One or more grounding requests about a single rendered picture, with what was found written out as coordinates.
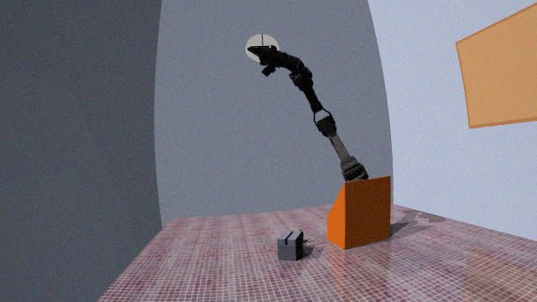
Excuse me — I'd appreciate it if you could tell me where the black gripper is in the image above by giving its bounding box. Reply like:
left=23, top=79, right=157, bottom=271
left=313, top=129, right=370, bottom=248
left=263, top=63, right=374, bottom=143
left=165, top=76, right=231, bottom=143
left=248, top=45, right=288, bottom=68

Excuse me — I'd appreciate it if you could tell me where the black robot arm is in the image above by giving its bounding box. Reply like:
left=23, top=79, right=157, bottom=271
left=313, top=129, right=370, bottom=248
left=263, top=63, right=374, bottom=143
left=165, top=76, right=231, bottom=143
left=261, top=55, right=369, bottom=182

